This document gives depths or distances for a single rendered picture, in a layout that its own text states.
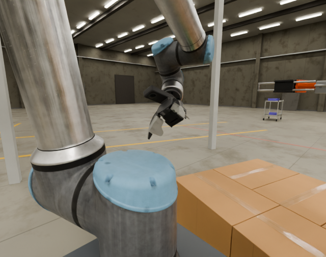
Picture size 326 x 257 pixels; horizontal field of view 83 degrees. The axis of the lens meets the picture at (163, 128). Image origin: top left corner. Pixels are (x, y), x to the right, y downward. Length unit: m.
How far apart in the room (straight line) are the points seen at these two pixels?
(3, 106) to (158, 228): 2.85
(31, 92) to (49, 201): 0.22
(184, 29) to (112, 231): 0.52
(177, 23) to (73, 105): 0.35
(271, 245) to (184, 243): 0.51
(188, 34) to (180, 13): 0.08
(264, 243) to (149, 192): 0.83
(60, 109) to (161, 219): 0.26
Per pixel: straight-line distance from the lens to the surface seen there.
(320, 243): 1.19
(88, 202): 0.36
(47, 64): 0.38
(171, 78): 0.77
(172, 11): 0.55
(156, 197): 0.30
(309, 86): 0.90
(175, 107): 0.59
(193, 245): 0.66
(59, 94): 0.38
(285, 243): 1.10
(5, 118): 3.06
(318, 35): 16.82
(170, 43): 0.74
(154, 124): 0.63
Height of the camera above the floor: 1.20
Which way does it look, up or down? 11 degrees down
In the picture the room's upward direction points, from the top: straight up
